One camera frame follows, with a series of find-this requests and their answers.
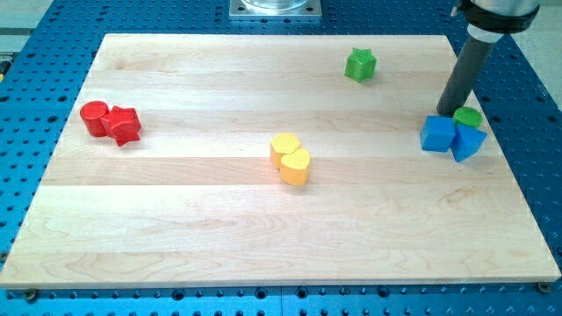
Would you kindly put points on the red cylinder block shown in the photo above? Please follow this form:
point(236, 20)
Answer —
point(91, 114)

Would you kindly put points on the red star block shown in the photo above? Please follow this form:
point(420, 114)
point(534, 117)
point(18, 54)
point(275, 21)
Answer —
point(122, 124)

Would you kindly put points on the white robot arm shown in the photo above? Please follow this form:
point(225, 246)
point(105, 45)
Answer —
point(487, 22)

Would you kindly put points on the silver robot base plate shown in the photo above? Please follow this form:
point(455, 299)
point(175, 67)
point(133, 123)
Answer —
point(274, 8)

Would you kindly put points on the green star block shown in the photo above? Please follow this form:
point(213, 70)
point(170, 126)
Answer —
point(360, 64)

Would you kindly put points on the green cylinder block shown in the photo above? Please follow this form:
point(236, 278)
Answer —
point(467, 116)

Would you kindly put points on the yellow heart block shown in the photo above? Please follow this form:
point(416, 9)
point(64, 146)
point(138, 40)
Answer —
point(294, 168)

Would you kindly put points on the blue cube block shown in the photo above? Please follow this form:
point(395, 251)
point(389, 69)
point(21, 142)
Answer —
point(437, 134)

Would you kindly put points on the yellow hexagon block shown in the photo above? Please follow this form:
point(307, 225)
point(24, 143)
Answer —
point(282, 144)

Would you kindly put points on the blue triangular block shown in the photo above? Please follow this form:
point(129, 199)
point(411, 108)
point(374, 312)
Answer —
point(467, 142)

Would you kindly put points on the board clamp screw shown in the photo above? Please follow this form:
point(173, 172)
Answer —
point(543, 287)
point(30, 295)

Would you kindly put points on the right board clamp screw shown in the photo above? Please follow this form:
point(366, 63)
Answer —
point(543, 287)

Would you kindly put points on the light wooden board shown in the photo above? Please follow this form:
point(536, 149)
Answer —
point(197, 201)

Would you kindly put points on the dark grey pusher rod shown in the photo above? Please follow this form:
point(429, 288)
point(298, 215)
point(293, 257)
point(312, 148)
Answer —
point(466, 71)

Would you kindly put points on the left board clamp screw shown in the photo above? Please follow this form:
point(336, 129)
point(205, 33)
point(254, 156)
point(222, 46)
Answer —
point(30, 295)

